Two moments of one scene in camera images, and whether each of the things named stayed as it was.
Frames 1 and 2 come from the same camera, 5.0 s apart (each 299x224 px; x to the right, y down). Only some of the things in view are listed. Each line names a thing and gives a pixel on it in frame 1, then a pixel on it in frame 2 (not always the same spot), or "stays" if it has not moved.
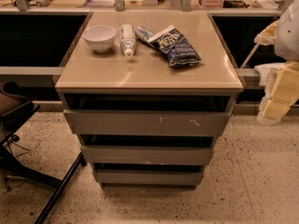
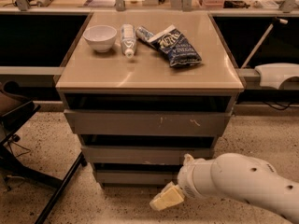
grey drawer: (148, 155) stays
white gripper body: (288, 35) → (187, 180)
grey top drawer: (146, 122) stays
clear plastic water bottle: (128, 39) stays
